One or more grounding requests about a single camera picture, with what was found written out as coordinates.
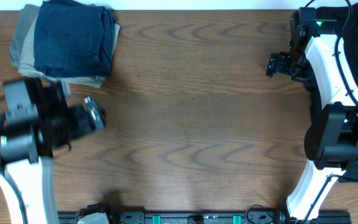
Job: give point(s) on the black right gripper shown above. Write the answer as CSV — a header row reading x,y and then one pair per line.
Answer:
x,y
277,65

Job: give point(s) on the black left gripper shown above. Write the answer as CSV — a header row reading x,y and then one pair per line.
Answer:
x,y
81,119

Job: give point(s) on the navy blue shorts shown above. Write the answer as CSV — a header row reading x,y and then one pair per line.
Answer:
x,y
73,40

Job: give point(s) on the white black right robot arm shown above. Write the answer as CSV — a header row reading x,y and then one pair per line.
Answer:
x,y
323,57

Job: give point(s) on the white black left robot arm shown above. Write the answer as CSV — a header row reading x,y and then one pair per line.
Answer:
x,y
37,122

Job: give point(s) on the khaki folded trousers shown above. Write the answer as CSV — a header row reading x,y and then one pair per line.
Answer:
x,y
30,62

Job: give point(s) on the grey folded garment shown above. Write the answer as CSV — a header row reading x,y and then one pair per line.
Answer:
x,y
26,17

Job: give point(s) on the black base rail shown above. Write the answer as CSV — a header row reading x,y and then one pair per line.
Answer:
x,y
256,214

